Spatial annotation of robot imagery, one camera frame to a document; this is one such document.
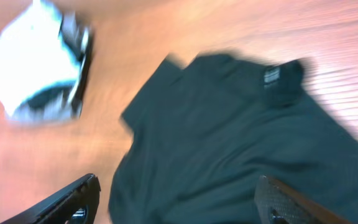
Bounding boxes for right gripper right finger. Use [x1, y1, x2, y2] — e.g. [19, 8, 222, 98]
[254, 175, 350, 224]

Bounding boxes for light blue printed t-shirt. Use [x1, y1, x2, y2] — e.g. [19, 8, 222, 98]
[0, 1, 81, 116]

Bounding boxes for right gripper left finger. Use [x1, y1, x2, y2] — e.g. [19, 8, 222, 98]
[2, 174, 101, 224]

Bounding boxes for grey folded garment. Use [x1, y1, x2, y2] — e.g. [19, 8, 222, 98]
[7, 92, 83, 125]

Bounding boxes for black t-shirt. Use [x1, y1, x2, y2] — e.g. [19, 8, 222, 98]
[109, 54, 358, 223]

